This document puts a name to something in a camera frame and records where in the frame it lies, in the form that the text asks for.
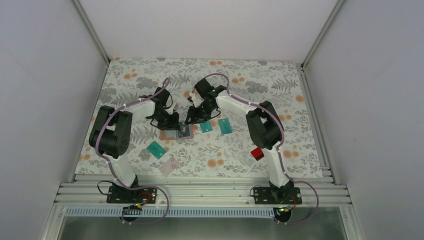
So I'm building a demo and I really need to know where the floral patterned table mat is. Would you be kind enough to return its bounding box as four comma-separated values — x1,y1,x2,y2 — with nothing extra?
74,56,324,179

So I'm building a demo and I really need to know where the teal card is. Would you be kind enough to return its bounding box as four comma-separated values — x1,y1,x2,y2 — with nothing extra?
146,141,167,160
199,120,213,133
218,118,233,135

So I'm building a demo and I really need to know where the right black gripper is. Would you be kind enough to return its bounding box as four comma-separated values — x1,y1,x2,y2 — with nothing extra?
186,100,216,125

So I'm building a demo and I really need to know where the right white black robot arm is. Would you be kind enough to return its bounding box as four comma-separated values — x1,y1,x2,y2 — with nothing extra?
185,78,294,204

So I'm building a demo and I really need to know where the teal card lower left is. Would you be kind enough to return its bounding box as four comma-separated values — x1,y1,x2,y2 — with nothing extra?
146,141,167,160

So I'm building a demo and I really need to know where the teal card centre right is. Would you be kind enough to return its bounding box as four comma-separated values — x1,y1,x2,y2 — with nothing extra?
218,118,233,135

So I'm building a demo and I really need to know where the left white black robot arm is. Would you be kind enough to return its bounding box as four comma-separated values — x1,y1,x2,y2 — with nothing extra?
88,87,181,203

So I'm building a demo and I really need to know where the black VIP card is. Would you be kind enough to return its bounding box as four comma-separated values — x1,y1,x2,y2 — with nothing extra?
178,121,191,138

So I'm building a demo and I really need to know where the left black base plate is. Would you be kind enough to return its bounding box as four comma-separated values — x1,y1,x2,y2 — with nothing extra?
106,186,157,204

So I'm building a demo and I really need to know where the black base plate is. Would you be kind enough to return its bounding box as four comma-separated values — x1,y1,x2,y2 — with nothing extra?
249,186,303,205
106,186,157,204

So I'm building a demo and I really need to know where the grey slotted cable duct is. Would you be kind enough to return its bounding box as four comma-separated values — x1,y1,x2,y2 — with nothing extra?
64,206,275,219

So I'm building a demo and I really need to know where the red card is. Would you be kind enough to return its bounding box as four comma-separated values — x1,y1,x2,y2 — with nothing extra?
250,147,264,161

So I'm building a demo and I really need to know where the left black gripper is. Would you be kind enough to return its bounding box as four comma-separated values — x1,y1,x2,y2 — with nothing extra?
151,109,180,131

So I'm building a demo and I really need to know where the teal card centre left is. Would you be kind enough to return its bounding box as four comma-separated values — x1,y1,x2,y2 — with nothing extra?
199,120,213,133

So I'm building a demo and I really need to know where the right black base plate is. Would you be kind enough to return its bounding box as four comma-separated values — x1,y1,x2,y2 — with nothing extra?
249,186,303,205

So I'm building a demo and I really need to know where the aluminium rail frame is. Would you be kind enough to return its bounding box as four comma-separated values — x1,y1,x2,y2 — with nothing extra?
54,174,352,207

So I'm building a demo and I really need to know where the pale pink card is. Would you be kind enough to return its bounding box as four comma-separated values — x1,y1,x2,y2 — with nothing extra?
158,157,180,176

